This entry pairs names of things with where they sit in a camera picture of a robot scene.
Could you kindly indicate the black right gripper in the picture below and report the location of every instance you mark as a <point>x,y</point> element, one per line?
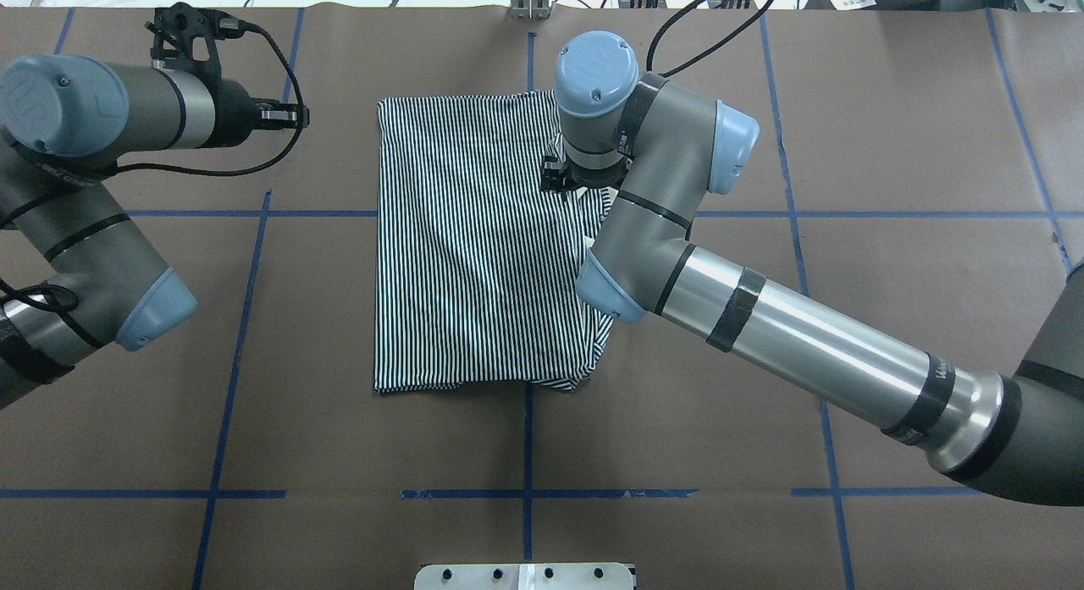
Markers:
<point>555,176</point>

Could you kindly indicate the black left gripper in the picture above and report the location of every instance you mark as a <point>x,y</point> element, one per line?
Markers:
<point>235,116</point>

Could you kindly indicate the striped polo shirt white collar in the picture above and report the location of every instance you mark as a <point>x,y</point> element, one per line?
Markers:
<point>476,264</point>

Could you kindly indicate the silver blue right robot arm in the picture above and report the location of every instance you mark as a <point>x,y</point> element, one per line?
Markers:
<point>664,147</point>

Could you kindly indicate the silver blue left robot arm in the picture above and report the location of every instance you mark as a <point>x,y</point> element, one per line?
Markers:
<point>67,120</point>

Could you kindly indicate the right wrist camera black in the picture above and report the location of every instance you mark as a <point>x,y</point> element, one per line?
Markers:
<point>553,175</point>

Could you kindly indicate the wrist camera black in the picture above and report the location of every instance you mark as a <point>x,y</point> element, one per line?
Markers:
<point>184,38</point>
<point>553,175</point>

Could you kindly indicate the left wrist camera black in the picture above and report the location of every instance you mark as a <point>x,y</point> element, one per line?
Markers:
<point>184,38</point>

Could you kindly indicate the aluminium frame post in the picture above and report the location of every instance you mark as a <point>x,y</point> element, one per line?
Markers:
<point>530,9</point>

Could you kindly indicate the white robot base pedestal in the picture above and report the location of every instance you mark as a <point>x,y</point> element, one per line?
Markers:
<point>548,575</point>

